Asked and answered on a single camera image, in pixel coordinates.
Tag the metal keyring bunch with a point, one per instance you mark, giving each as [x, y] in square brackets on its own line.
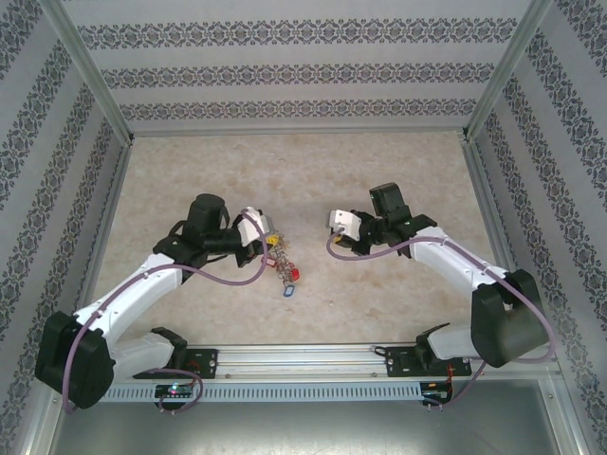
[283, 258]

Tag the clear red key tag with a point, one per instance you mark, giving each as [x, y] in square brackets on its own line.
[270, 262]

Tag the blue key tag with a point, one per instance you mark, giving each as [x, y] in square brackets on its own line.
[288, 290]

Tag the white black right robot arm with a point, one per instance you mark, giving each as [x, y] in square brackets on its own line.
[446, 260]

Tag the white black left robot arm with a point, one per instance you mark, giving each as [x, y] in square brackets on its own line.
[133, 289]

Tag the left circuit board green light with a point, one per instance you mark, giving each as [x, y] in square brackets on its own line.
[175, 391]

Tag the right circuit board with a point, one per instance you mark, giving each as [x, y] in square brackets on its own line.
[434, 394]

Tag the sheet metal tray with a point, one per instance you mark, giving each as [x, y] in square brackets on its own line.
[303, 426]

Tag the aluminium side rail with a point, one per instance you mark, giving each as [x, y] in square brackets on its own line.
[102, 213]
[502, 199]

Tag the aluminium mounting rail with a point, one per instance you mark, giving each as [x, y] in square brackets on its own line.
[303, 360]

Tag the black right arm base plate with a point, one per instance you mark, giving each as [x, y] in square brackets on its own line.
[398, 365]

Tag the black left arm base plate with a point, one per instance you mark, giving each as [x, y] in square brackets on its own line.
[208, 362]

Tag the aluminium frame post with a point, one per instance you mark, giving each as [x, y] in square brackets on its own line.
[90, 71]
[507, 71]

